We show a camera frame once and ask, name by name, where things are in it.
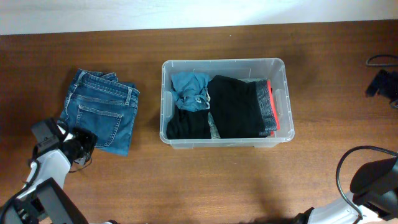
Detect dark blue jeans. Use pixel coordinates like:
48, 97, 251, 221
58, 69, 140, 156

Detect black garment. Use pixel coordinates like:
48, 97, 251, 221
166, 106, 211, 139

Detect small blue garment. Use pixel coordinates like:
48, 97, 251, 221
171, 72, 211, 112

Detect light blue jeans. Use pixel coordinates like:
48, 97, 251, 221
208, 113, 221, 139

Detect black shorts with red waistband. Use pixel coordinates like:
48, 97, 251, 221
208, 75, 280, 139

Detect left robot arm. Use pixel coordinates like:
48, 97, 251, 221
1, 118, 98, 224

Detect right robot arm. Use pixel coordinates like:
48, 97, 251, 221
294, 146, 397, 224

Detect clear plastic storage bin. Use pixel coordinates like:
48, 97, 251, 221
159, 58, 295, 149

